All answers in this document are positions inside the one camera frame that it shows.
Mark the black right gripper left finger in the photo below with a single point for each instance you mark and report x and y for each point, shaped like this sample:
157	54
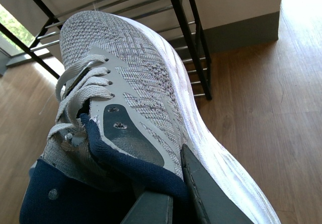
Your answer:
151	207

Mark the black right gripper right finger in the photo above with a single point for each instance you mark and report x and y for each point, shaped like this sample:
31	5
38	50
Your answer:
211	204

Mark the grey knit sneaker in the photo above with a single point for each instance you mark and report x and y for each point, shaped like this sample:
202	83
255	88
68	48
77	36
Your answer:
126	109

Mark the black metal shoe rack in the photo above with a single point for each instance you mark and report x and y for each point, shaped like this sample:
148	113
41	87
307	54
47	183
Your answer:
177	20

